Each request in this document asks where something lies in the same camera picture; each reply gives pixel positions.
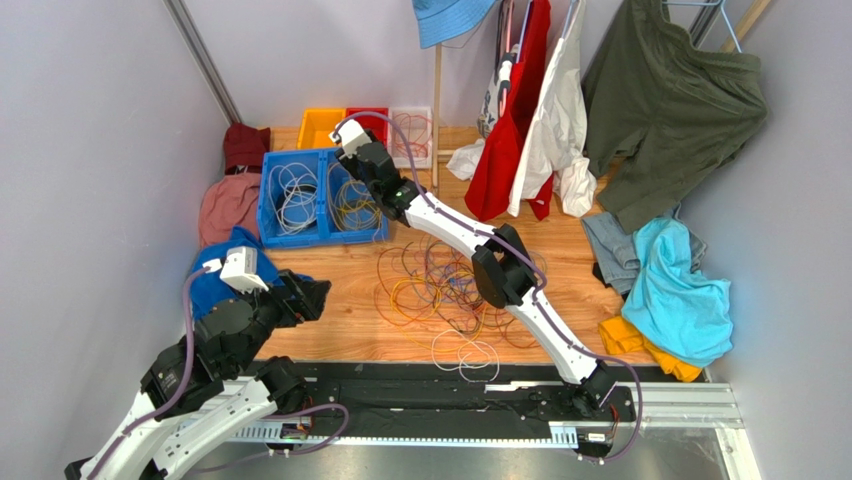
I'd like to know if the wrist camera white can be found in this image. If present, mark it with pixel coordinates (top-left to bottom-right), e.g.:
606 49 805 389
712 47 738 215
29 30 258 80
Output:
202 246 269 294
328 118 373 158

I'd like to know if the yellow cable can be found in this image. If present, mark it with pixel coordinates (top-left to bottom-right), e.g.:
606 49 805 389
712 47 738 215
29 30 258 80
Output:
326 166 386 233

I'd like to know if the metal corner post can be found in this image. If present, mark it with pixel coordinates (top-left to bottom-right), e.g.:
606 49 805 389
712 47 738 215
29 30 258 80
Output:
163 0 243 123

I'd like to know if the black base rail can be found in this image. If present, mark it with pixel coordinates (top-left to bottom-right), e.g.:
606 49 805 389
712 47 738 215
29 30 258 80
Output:
293 362 637 442

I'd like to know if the white small bin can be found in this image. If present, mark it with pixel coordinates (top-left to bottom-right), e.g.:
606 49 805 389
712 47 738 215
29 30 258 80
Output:
388 106 433 169

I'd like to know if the yellow cloth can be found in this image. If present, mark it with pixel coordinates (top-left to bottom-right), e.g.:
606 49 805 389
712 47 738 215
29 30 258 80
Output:
598 316 703 383

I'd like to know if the tangled coloured cable pile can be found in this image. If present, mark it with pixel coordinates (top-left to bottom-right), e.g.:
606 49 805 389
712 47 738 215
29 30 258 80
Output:
372 236 544 384

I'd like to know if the white printed shirt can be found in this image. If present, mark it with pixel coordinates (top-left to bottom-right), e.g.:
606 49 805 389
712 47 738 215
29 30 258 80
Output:
447 44 520 181

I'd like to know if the pink tank top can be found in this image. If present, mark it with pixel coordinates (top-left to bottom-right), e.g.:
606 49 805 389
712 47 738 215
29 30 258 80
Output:
506 1 597 218

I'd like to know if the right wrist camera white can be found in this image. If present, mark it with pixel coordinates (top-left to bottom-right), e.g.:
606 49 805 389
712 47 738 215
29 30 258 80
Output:
328 118 373 158

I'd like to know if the red garment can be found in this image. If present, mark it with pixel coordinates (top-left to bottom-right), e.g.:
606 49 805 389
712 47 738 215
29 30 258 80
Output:
465 0 551 222

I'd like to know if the orange cable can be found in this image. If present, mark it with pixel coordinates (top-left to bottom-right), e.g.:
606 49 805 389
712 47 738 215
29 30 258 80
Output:
391 111 434 161

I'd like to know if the cyan cloth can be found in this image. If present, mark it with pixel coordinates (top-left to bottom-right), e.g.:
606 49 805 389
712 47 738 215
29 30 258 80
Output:
621 218 733 367

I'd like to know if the pink cloth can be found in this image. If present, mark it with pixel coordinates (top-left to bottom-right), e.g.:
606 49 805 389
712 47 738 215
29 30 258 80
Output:
198 173 261 247

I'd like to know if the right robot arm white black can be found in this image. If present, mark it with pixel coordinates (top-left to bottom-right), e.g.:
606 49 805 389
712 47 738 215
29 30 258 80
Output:
335 140 617 413

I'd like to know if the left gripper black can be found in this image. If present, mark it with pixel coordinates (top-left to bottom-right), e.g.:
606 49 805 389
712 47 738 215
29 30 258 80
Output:
230 267 332 375

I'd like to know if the blue double bin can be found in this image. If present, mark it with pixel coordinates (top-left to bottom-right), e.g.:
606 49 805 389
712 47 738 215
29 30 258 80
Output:
257 148 389 249

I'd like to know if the blue bucket hat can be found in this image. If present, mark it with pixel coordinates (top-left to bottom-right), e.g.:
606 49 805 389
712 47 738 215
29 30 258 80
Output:
411 0 496 49

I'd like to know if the dark red cloth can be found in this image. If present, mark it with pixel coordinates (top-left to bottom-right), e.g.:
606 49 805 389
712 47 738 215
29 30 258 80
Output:
223 122 272 175

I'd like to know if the olive green shirt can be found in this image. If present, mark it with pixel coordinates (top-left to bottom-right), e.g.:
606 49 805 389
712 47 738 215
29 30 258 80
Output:
582 1 768 233

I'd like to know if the red small bin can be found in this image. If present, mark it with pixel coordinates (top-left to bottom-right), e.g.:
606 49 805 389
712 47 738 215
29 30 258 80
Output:
345 107 389 146

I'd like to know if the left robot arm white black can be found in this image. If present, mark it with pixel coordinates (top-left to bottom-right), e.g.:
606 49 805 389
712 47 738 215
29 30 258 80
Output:
64 270 332 479

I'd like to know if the blue cloth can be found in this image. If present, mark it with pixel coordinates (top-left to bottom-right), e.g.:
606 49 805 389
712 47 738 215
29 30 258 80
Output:
184 226 284 321

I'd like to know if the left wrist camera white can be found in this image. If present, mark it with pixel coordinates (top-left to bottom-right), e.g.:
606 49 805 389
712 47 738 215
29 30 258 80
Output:
202 246 269 294

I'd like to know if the wooden rack pole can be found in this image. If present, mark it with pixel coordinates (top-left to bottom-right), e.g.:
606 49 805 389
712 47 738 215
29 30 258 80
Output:
431 43 443 195

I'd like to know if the grey cloth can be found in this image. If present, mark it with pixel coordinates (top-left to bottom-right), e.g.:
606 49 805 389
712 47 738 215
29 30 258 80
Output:
582 205 726 300

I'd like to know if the yellow small bin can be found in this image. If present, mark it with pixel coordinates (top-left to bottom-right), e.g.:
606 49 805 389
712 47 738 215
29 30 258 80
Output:
297 108 346 150

